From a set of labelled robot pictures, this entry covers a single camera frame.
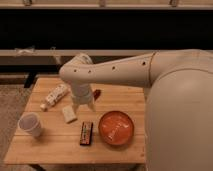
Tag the white soap bar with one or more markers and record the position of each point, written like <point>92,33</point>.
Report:
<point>69,114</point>

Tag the dark candy bar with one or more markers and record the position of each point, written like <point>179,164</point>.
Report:
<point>86,133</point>

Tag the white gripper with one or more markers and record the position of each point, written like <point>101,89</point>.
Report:
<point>82,94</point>

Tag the orange ceramic bowl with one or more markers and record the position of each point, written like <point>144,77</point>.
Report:
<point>116,128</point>

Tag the wooden table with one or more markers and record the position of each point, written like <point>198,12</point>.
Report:
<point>60,142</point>

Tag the white plastic bottle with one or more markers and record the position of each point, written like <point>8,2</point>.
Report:
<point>54,97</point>

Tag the translucent plastic cup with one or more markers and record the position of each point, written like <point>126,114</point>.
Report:
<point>30,123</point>

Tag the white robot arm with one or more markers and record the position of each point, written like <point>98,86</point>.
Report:
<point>80,72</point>

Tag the white robot body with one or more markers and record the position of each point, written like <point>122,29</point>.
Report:
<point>179,112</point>

